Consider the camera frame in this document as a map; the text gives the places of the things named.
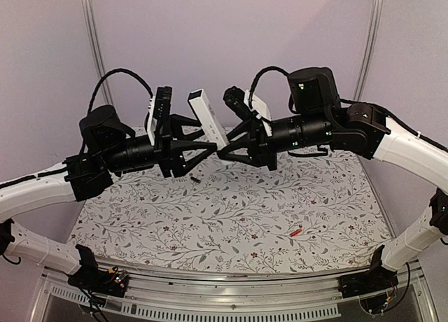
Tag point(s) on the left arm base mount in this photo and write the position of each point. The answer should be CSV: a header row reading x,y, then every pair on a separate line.
x,y
89,277

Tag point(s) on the right aluminium post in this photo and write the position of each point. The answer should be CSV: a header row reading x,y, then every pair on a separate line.
x,y
372,32

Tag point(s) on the left aluminium post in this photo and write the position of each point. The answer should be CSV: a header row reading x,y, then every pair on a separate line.
x,y
93,37

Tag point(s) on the aluminium front rail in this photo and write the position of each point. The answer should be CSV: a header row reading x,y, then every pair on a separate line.
x,y
165,294

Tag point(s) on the white remote control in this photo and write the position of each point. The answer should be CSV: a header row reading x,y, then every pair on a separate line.
x,y
203,111

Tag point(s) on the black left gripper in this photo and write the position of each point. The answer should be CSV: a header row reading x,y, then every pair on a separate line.
x,y
169,152

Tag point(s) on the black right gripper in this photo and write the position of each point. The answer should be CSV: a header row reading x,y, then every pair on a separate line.
x,y
260,152

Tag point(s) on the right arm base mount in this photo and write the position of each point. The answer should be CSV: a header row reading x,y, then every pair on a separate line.
x,y
376,278

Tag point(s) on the red battery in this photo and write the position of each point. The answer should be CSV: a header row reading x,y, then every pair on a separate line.
x,y
296,232

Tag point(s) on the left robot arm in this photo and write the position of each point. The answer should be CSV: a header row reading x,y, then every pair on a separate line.
x,y
113,148

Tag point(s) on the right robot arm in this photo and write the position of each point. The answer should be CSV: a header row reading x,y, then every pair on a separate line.
x,y
321,118

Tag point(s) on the aluminium post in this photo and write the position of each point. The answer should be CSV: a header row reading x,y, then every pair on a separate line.
x,y
372,32
93,37

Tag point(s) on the floral patterned table mat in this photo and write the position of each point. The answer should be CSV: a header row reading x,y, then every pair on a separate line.
x,y
239,218

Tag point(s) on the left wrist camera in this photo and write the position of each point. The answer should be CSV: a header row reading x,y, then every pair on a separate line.
x,y
159,107

